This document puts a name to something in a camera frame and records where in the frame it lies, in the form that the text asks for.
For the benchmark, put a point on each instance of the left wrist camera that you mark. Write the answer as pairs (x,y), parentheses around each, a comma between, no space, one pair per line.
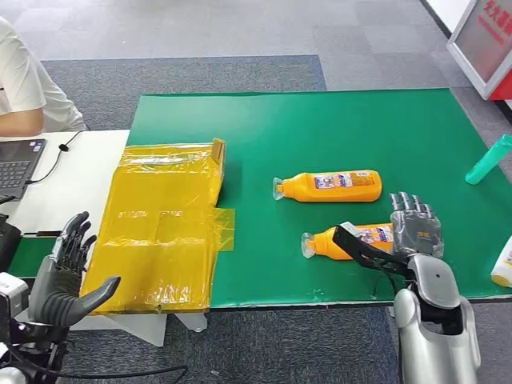
(12,299)

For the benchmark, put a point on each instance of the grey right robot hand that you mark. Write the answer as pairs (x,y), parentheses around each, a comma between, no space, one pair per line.
(417,230)

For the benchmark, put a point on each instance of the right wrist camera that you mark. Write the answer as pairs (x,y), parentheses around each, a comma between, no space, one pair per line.
(352,241)

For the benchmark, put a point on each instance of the teal plastic bottle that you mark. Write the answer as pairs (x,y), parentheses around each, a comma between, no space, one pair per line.
(485,161)

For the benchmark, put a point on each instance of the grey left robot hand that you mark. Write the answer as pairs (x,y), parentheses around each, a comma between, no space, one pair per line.
(56,297)

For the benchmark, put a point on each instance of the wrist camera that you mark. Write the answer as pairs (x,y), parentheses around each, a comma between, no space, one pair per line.
(12,299)
(352,241)

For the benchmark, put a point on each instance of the orange bottle with clear cap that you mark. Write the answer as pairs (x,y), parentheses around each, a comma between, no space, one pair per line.
(303,188)
(331,246)

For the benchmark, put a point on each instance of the green table mat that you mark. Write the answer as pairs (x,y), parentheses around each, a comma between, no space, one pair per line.
(319,132)

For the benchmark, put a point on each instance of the white table support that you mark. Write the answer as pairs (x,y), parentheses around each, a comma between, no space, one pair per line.
(148,326)

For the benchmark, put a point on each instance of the person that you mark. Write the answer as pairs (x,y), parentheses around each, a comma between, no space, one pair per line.
(24,79)

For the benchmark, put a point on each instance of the black device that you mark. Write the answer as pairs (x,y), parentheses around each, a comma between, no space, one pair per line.
(7,241)

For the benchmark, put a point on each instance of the red and white sign stand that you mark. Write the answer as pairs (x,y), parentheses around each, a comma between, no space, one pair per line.
(485,42)

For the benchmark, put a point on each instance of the yellow taped cardboard box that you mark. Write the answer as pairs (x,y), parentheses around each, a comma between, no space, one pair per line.
(160,212)

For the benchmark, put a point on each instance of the dark laptop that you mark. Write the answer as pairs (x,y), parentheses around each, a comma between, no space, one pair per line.
(16,169)

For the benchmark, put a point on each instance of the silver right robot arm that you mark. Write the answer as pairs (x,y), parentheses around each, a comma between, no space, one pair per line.
(432,350)

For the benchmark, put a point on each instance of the cream plastic bottle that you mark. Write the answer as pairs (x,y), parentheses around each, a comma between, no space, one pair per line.
(504,267)

